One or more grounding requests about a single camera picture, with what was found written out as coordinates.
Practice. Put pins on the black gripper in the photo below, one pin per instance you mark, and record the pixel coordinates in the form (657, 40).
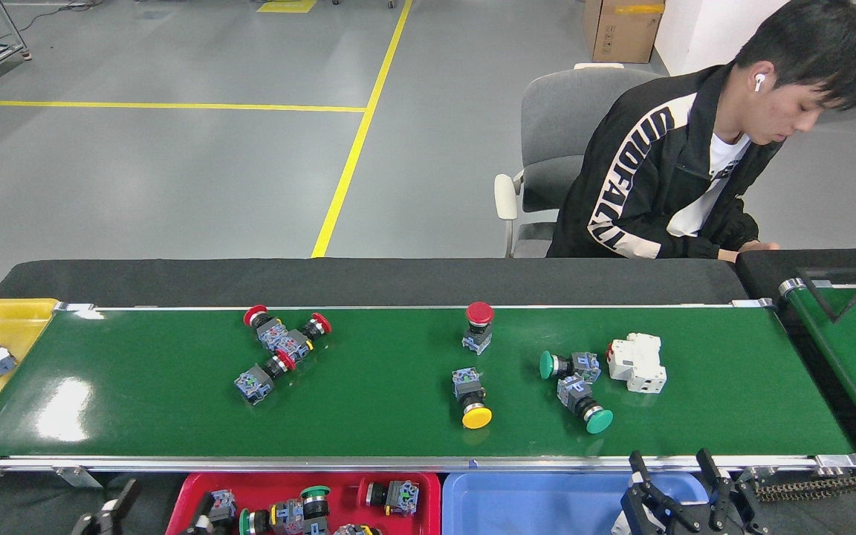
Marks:
(703, 527)

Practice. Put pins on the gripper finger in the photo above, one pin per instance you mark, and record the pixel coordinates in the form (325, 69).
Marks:
(194, 526)
(117, 513)

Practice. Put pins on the white circuit breaker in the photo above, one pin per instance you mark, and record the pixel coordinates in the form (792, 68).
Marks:
(636, 364)

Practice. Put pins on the person's right hand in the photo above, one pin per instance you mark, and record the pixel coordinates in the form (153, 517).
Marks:
(729, 255)

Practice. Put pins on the person's left hand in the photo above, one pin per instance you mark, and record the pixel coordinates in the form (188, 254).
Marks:
(761, 245)

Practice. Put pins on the red plastic bin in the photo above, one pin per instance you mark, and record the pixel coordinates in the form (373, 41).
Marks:
(346, 494)

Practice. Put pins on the blue plastic bin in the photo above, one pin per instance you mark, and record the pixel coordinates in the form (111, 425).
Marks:
(532, 513)

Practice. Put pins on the person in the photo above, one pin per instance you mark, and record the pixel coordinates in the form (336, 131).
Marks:
(658, 171)

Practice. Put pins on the grey office chair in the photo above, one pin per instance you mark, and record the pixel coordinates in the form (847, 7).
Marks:
(562, 119)

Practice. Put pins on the brown cardboard box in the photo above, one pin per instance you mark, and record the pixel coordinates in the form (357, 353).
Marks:
(621, 30)

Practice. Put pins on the black metal bracket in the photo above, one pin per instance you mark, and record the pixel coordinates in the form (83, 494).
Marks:
(820, 297)

